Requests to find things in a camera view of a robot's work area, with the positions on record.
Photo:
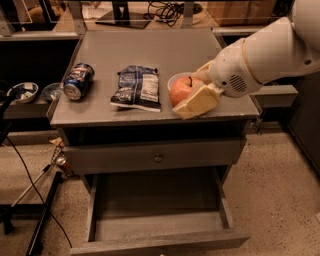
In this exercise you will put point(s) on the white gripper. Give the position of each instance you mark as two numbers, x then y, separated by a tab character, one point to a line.
232	71

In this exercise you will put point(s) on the red apple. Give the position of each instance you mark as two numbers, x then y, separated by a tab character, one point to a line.
177	96

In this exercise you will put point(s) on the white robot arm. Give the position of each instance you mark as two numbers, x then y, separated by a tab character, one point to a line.
288	47

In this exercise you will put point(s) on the grey drawer cabinet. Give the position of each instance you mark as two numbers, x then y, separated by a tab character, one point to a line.
93	120

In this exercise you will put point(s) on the open middle drawer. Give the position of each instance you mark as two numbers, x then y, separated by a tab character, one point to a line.
158	213

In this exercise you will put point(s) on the closed top drawer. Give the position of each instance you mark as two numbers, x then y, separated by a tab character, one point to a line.
126	157

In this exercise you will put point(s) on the white bowl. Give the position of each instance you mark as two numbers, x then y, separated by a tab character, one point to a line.
173	80

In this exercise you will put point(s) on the blue chip bag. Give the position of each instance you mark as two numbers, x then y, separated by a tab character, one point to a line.
138	87

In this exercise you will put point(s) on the cardboard box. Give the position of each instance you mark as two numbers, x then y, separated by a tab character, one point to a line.
235	13

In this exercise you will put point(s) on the black monitor stand base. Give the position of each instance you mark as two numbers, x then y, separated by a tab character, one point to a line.
122	17

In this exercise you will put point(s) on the blue soda can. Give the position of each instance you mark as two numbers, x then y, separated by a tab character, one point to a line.
78	81

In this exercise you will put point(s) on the small glass bowl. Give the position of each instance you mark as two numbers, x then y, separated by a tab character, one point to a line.
51	92

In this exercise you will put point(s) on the bowl with items on shelf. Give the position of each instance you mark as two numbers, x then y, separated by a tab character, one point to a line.
24	92

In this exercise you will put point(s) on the black stand leg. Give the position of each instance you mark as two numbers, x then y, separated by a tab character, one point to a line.
35	246

